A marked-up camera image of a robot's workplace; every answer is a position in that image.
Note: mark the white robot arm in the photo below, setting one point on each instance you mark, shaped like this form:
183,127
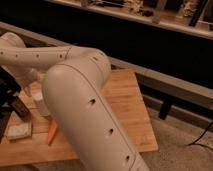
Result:
72,92

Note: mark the black table leg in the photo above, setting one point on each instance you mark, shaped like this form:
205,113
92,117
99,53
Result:
165,108

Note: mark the orange carrot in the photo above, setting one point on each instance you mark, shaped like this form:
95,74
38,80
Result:
52,132

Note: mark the brown rectangular box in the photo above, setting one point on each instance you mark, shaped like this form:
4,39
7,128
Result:
19,107

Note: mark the black device at left edge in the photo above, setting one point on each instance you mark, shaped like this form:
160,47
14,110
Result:
8,89

